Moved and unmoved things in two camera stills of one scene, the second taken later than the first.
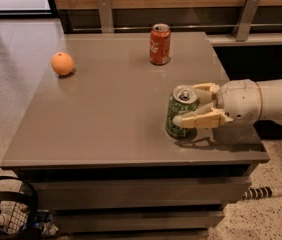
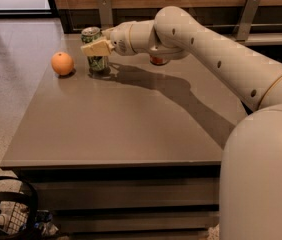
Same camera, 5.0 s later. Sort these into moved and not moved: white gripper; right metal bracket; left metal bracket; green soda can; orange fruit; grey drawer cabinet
Moved: green soda can; white gripper
Not moved: right metal bracket; left metal bracket; orange fruit; grey drawer cabinet
